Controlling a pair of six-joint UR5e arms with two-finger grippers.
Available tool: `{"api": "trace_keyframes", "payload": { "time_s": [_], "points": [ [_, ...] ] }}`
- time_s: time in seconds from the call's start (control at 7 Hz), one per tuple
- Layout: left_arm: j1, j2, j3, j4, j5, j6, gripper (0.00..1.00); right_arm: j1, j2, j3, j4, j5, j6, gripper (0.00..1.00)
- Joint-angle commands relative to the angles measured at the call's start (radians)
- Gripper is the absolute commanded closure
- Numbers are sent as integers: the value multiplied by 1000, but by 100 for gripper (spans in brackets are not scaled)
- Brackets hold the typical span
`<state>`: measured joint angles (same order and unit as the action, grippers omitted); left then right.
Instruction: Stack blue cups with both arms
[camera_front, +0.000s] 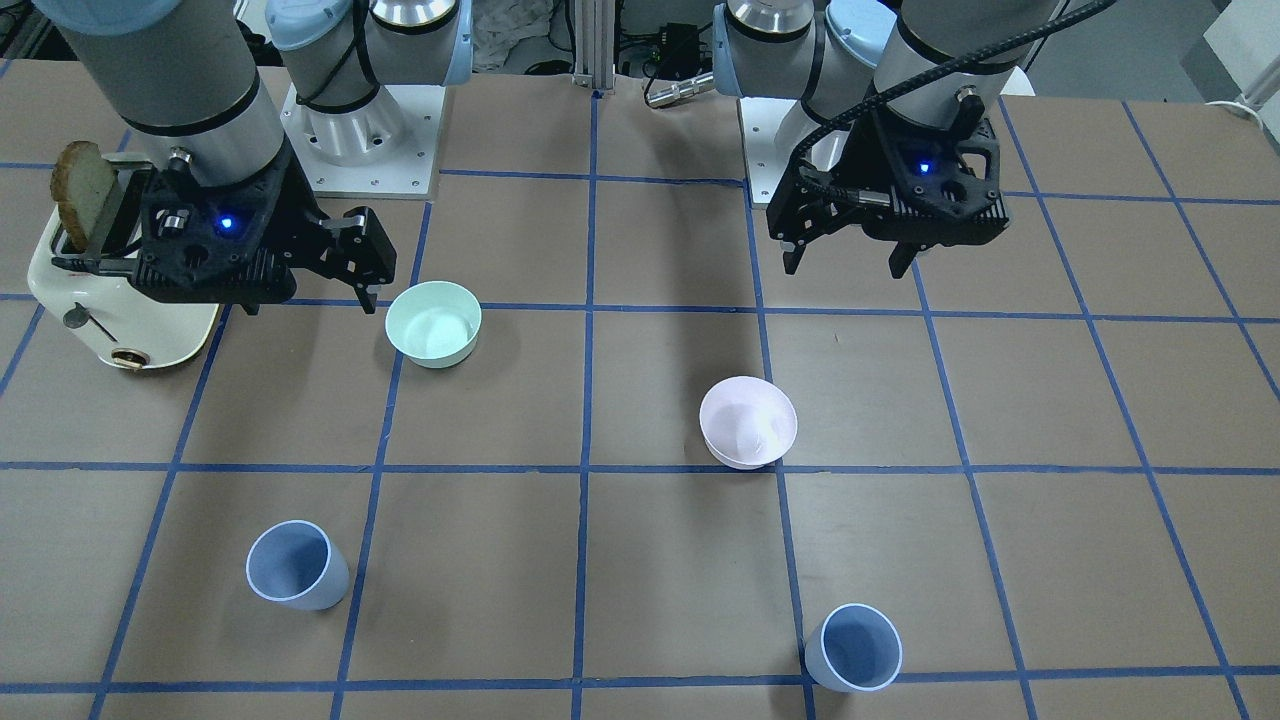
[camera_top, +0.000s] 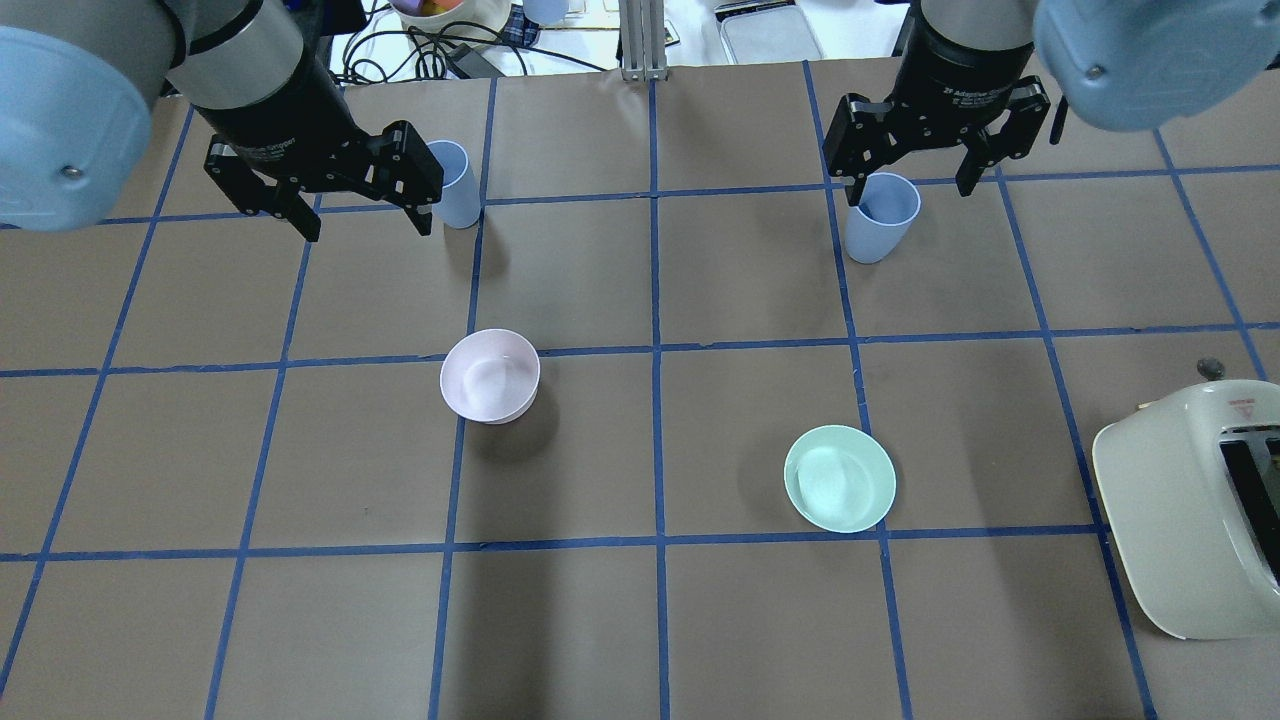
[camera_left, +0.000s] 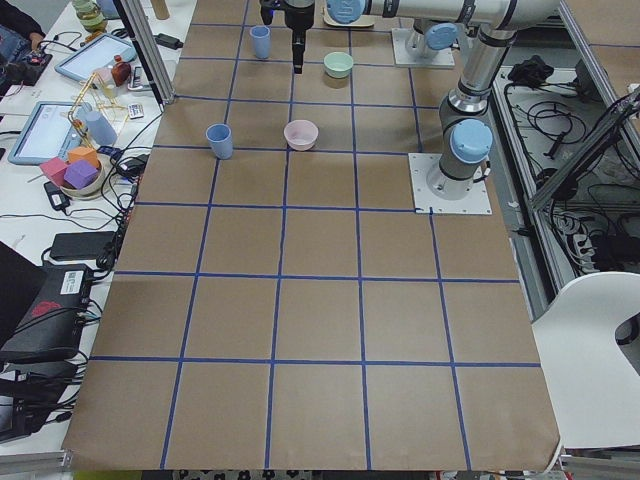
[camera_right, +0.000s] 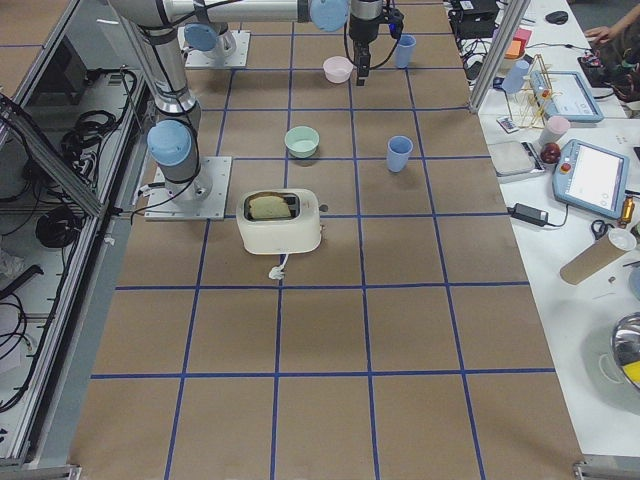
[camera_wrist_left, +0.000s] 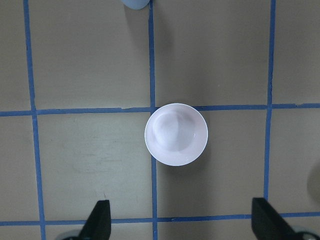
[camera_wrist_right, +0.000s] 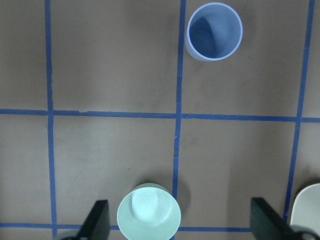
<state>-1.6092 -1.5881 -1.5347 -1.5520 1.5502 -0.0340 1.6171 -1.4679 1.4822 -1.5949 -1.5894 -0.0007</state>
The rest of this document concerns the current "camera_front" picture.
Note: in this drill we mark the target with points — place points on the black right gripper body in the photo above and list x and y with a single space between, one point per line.
299 216

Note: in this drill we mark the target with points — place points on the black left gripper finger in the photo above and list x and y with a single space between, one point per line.
902 258
793 253

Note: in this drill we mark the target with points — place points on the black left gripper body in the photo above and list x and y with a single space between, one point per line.
853 159

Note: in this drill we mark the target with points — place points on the blue cup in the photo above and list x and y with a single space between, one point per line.
296 564
856 648

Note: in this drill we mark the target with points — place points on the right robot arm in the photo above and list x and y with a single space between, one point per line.
182 76

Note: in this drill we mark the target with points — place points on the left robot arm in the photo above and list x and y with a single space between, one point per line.
831 55

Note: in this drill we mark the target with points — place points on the mint green bowl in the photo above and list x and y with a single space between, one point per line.
434 324

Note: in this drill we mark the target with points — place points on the cream toaster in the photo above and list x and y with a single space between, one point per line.
120 325

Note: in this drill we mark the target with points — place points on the pink bowl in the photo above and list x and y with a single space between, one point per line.
747 422

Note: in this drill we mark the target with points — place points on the slice of brown bread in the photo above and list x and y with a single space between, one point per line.
80 186

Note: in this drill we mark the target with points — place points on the black power adapter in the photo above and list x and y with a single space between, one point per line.
678 54

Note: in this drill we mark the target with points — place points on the silver cable connector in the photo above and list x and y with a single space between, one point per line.
680 91

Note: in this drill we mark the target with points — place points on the aluminium frame post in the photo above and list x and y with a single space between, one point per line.
593 27

